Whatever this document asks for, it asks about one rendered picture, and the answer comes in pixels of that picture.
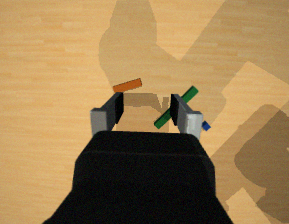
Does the small blue cube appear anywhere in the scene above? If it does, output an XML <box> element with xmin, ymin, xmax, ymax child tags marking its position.
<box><xmin>202</xmin><ymin>121</ymin><xmax>211</xmax><ymax>131</ymax></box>

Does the orange rod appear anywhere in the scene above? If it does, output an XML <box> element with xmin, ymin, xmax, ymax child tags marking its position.
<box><xmin>113</xmin><ymin>78</ymin><xmax>142</xmax><ymax>93</ymax></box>

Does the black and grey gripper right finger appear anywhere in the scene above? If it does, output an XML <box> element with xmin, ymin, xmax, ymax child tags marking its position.
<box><xmin>170</xmin><ymin>94</ymin><xmax>204</xmax><ymax>141</ymax></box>

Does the green rod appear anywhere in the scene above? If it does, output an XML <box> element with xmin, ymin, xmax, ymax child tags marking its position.
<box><xmin>154</xmin><ymin>85</ymin><xmax>199</xmax><ymax>129</ymax></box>

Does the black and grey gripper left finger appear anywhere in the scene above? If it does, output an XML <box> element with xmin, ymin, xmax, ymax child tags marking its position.
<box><xmin>90</xmin><ymin>92</ymin><xmax>124</xmax><ymax>137</ymax></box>

